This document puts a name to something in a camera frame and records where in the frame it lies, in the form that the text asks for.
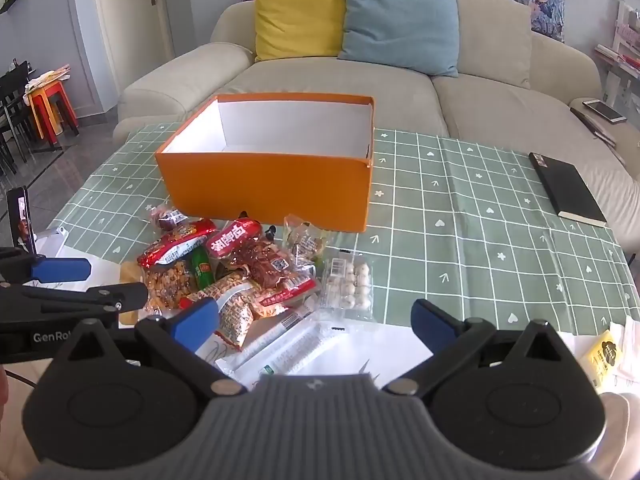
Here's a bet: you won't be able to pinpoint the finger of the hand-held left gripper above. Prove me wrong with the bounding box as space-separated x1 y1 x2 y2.
0 247 92 283
0 282 149 328

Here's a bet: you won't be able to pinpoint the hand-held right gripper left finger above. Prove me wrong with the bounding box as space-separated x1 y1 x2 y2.
50 297 247 401

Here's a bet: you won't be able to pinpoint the yellow pillow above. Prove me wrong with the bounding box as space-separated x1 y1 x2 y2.
250 0 347 63

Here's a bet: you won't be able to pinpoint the white sheet with handwriting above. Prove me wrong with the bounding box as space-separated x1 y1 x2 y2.
190 305 621 393

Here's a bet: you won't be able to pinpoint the clear packet of white balls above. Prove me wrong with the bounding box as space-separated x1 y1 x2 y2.
320 254 376 322

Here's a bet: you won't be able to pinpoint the black notebook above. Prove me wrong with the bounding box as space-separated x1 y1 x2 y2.
529 151 608 227

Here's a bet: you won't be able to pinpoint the red and white peanut packet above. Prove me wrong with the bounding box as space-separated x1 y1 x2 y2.
180 280 263 352

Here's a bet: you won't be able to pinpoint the printed figure pillow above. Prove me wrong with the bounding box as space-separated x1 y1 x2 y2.
508 0 567 43

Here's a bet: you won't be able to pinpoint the orange cardboard box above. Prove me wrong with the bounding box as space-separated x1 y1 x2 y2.
155 92 376 233

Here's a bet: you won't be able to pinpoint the clear packet of brown nuts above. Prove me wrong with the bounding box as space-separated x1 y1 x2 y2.
282 215 334 272

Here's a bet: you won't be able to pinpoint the red dried meat packet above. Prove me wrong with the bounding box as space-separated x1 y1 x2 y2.
207 219 321 321

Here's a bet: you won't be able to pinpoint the red packet with clear window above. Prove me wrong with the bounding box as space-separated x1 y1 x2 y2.
137 217 218 311

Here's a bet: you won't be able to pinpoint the black smartphone on stand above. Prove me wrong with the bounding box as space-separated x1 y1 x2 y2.
7 187 38 256

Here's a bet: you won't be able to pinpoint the green checked tablecloth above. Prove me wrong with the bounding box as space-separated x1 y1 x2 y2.
50 122 640 336

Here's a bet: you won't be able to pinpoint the beige sofa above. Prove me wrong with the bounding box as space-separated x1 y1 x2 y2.
112 0 640 201

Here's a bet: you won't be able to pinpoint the black dining chairs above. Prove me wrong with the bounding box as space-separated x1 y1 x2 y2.
0 60 36 171

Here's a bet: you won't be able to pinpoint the white tissue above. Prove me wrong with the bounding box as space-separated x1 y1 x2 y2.
607 317 640 386

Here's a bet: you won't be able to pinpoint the dark remote control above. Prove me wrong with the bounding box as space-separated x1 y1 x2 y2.
570 106 617 147

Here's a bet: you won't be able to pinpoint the white plastic wrapper packet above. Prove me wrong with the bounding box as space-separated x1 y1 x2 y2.
215 310 353 386

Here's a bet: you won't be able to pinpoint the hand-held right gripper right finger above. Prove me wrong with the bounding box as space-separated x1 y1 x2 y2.
382 299 583 401

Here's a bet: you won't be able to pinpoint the red plastic stool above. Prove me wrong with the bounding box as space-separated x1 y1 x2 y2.
27 80 80 143

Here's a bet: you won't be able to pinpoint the small shiny candy packet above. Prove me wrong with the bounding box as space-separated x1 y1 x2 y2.
150 205 190 232

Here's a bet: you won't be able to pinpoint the black cable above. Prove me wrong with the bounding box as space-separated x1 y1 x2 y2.
0 367 37 389

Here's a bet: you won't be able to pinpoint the yellow packet with dark print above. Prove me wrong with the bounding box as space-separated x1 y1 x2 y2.
580 330 626 393

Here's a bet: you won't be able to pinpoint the blue pillow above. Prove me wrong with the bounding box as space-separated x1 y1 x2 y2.
337 0 460 78

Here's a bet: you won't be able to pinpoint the white door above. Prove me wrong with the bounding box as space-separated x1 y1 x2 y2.
107 0 173 91

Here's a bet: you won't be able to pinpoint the smartphone with white case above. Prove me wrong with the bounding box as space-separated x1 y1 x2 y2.
582 99 627 125

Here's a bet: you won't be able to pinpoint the green stick snack packet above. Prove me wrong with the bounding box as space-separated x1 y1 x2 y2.
190 247 214 291

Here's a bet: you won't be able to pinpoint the white magazine rack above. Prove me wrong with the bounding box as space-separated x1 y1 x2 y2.
594 0 640 116

